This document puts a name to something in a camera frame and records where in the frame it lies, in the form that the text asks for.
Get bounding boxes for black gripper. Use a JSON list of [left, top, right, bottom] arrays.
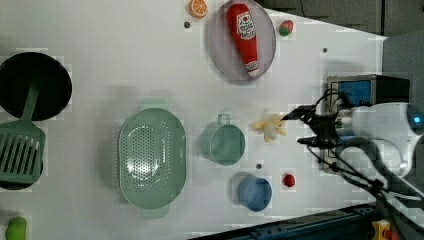
[[283, 105, 339, 148]]

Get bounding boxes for yellow plush peeled banana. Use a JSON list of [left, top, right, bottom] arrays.
[[251, 114, 286, 143]]

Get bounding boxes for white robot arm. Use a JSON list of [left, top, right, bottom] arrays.
[[283, 102, 423, 177]]

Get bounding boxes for black and silver toaster oven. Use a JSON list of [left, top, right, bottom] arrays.
[[324, 75, 410, 161]]

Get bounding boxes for small red tomato toy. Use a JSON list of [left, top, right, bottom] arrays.
[[283, 174, 296, 188]]

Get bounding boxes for blue cup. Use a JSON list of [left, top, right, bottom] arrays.
[[237, 175, 272, 212]]

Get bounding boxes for red strawberry toy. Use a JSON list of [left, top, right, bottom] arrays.
[[279, 20, 294, 36]]

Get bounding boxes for red plush ketchup bottle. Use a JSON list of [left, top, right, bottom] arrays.
[[226, 3, 259, 77]]

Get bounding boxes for yellow red clamp object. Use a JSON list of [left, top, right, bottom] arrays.
[[371, 220, 399, 240]]

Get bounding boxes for green colander basket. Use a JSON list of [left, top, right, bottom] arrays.
[[118, 98, 187, 220]]

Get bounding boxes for orange slice toy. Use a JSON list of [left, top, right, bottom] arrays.
[[189, 0, 208, 18]]

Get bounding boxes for black round pan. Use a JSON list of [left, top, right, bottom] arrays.
[[0, 52, 72, 121]]

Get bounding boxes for green slotted spatula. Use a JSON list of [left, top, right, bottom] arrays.
[[0, 78, 46, 184]]

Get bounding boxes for green toy vegetable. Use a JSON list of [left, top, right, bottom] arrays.
[[5, 216, 27, 240]]

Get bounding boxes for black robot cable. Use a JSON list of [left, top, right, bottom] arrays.
[[306, 89, 424, 231]]

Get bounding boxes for green cup with handle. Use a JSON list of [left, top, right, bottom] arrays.
[[200, 113, 246, 166]]

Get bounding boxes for blue metal frame rail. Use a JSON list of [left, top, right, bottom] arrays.
[[191, 204, 381, 240]]

